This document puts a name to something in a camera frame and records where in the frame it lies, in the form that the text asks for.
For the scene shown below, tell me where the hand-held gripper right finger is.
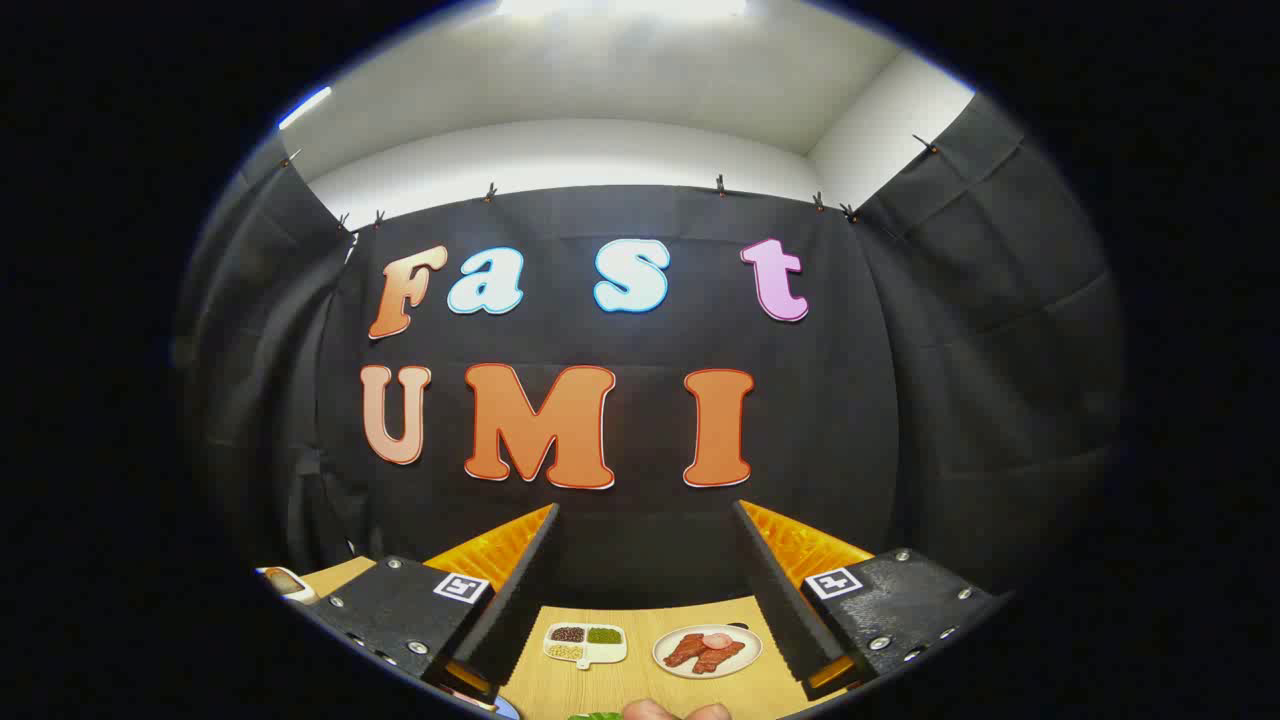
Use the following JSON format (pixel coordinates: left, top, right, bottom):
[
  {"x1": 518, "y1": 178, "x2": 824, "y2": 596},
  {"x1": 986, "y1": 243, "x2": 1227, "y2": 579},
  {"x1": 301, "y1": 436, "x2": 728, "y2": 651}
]
[{"x1": 732, "y1": 500, "x2": 1006, "y2": 701}]

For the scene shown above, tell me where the ceiling light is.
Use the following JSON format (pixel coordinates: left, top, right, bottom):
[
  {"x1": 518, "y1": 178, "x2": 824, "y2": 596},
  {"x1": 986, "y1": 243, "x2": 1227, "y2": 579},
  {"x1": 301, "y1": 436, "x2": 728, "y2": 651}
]
[{"x1": 497, "y1": 0, "x2": 749, "y2": 21}]

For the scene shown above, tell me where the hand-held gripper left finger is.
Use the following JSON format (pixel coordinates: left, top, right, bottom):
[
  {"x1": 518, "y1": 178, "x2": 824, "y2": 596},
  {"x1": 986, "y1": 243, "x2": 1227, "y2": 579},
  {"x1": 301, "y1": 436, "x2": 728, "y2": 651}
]
[{"x1": 308, "y1": 503, "x2": 561, "y2": 713}]

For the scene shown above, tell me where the white divided tray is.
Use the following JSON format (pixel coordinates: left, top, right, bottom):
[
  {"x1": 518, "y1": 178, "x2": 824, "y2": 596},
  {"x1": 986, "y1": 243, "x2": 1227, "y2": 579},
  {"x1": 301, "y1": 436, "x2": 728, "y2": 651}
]
[{"x1": 543, "y1": 622, "x2": 629, "y2": 669}]

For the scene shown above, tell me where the round white plate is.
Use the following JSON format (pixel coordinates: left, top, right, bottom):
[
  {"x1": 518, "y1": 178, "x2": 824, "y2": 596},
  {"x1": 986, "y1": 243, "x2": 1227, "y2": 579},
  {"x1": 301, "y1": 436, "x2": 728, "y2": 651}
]
[{"x1": 652, "y1": 624, "x2": 764, "y2": 681}]

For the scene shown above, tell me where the white toaster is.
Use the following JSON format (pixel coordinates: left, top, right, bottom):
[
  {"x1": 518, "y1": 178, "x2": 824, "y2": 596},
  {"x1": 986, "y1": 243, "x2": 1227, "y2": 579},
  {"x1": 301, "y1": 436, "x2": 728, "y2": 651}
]
[{"x1": 255, "y1": 565, "x2": 321, "y2": 606}]

